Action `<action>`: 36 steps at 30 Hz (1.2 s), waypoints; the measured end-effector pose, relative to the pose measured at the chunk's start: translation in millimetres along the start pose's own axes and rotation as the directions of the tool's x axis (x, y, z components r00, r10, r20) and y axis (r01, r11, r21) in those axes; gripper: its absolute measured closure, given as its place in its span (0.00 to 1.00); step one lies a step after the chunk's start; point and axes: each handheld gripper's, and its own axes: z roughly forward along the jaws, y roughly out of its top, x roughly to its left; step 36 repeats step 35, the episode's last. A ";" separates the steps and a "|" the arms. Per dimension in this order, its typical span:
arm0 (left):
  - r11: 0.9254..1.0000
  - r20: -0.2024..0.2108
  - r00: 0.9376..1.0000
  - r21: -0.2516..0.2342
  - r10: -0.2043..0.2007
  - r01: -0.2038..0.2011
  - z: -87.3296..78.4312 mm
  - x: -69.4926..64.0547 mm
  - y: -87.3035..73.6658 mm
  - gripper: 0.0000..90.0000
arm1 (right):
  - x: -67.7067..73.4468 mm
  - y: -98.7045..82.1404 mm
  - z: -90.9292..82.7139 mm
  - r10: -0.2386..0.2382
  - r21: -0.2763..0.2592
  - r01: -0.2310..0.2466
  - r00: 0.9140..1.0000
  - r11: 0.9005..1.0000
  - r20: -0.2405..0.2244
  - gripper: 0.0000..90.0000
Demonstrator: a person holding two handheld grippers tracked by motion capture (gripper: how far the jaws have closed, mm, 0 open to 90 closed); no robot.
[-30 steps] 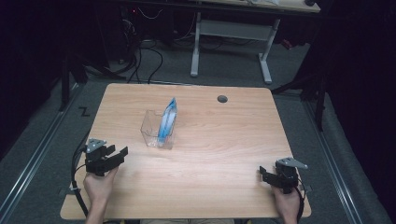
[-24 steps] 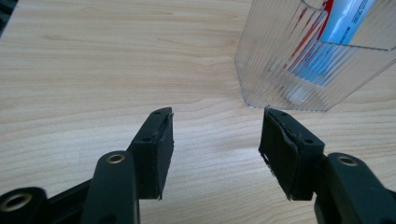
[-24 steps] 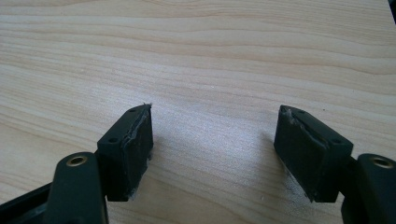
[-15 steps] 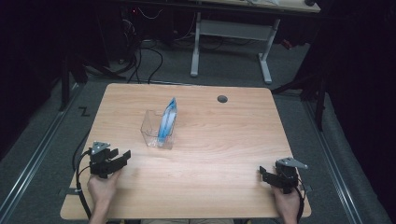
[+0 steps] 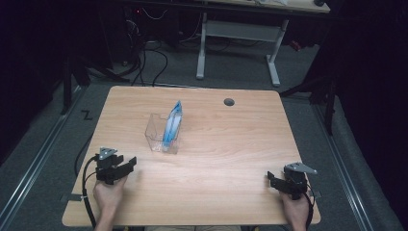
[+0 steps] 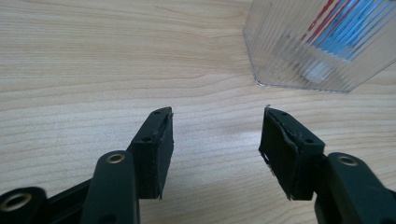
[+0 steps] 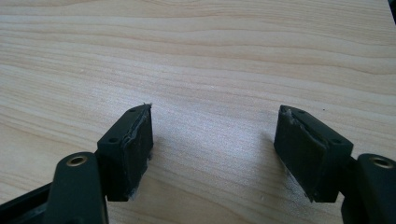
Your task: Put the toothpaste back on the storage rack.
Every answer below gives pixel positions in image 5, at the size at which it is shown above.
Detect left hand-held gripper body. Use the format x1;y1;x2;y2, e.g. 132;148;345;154
93;146;127;186

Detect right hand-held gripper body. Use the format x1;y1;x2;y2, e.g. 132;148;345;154
280;162;319;201

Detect clear plastic box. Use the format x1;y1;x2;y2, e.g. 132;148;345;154
144;113;181;155

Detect blue and white packet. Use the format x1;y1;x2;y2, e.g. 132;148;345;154
161;99;184;152

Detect person's left hand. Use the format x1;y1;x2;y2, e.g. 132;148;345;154
92;175;129;210

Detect person's right hand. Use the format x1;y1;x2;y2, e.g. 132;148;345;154
279;191;311;223

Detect black metal stand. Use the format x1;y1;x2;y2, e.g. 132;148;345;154
60;52;131;116
278;75;339;137

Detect white-legged desk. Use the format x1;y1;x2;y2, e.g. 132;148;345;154
195;0;332;88

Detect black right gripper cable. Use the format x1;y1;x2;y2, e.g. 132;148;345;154
302;183;317;231

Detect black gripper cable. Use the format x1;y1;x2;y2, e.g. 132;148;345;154
302;183;317;231
81;154;100;229

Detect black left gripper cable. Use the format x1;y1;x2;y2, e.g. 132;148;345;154
81;154;100;229

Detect metal floor rail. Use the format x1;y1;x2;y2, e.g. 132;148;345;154
0;86;85;225
311;103;375;231

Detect black floor cables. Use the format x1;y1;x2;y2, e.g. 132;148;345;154
129;38;169;88

